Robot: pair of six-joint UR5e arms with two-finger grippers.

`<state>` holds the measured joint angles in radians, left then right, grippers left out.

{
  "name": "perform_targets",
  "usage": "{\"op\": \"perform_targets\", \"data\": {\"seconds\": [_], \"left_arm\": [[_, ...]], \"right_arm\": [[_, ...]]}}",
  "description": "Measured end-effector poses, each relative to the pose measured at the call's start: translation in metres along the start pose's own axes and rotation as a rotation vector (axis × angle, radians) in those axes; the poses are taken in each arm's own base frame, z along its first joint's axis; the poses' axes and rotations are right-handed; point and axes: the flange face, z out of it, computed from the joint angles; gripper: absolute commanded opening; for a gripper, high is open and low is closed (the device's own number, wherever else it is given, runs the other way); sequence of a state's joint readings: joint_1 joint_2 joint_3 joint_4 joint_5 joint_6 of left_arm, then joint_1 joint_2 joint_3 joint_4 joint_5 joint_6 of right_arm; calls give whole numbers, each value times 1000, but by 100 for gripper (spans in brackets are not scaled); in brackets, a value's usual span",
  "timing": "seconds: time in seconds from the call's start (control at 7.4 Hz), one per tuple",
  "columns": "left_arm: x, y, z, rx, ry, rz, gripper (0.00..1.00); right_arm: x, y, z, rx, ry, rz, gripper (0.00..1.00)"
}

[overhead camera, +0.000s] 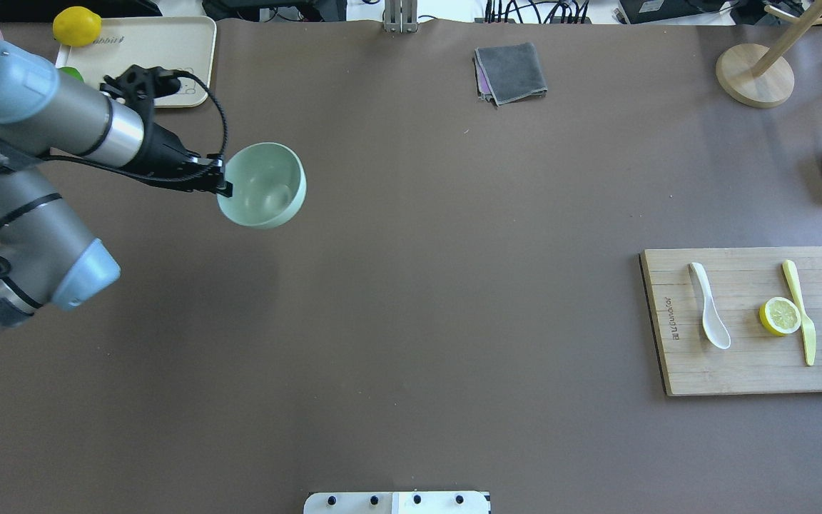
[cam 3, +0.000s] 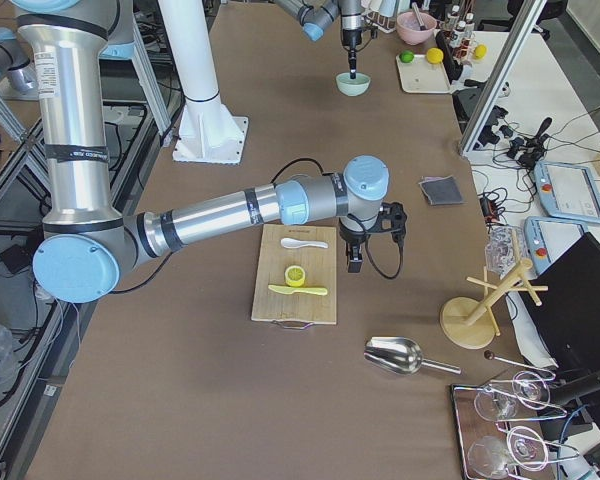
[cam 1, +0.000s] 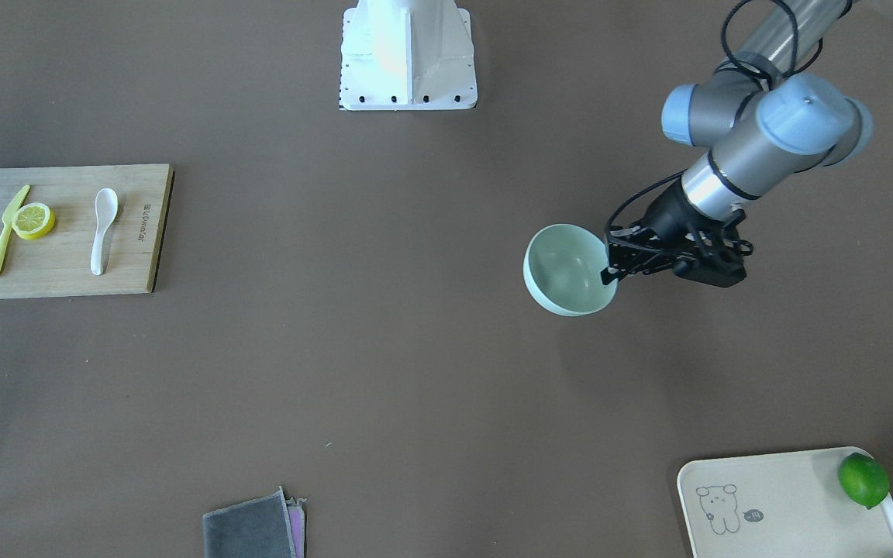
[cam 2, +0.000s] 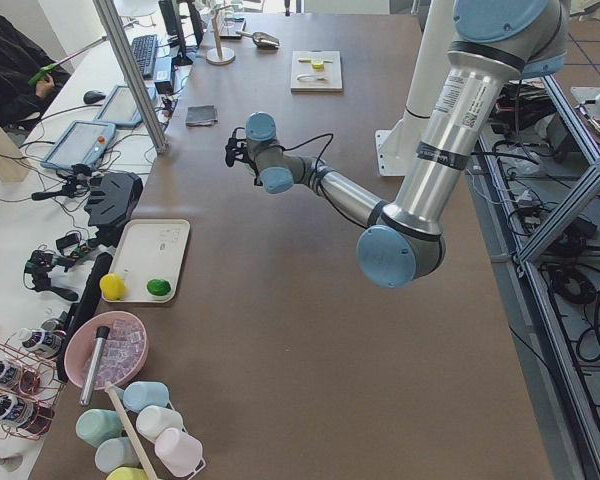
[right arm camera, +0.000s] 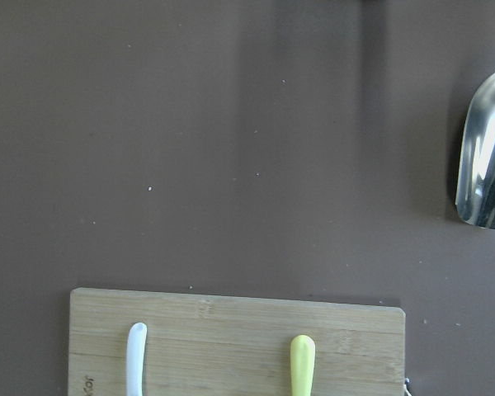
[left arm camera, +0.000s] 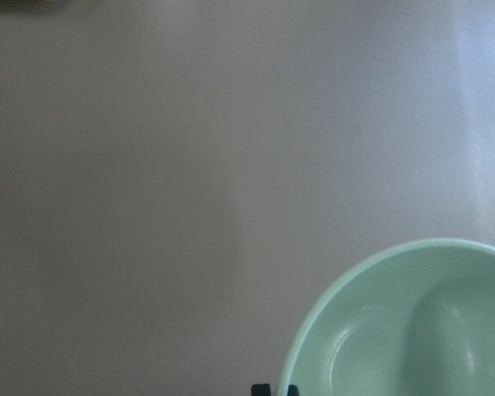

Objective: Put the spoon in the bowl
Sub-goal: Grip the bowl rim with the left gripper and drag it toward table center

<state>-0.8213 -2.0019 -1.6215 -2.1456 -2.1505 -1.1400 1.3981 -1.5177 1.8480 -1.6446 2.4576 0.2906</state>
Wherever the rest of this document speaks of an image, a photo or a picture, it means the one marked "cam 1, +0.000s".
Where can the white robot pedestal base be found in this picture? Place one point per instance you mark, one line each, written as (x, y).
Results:
(407, 56)

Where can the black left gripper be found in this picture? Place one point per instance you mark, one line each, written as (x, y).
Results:
(669, 211)

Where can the light green ceramic bowl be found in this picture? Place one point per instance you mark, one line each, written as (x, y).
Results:
(561, 271)

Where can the grey folded cloth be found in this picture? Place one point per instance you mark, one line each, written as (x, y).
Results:
(271, 526)

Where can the cream tray with bunny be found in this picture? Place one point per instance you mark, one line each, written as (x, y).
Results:
(780, 505)

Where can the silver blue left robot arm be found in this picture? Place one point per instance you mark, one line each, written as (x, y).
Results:
(760, 118)

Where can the green lime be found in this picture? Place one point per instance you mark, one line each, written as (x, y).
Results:
(863, 480)

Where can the bamboo cutting board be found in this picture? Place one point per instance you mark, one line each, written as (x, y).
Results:
(58, 264)

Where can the yellow lemon slice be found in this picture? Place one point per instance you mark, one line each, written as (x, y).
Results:
(33, 221)

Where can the yellow plastic knife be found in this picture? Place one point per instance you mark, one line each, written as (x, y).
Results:
(7, 219)

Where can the white ceramic spoon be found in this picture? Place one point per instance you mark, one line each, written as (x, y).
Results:
(106, 212)

